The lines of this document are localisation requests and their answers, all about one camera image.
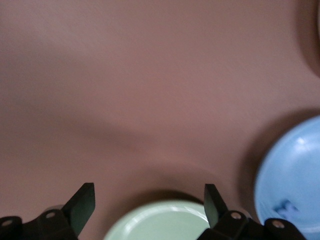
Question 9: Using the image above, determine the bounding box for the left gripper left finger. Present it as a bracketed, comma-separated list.
[0, 182, 97, 240]

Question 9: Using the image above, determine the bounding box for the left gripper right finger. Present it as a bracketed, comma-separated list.
[197, 183, 307, 240]

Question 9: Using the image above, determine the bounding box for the blue foam letter X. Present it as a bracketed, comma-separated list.
[274, 199, 300, 217]

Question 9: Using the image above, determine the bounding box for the green plate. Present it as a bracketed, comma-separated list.
[103, 201, 213, 240]

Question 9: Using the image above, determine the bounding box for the blue plate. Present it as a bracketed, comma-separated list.
[253, 114, 320, 240]

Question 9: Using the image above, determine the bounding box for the brown table mat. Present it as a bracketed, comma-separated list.
[0, 0, 320, 240]

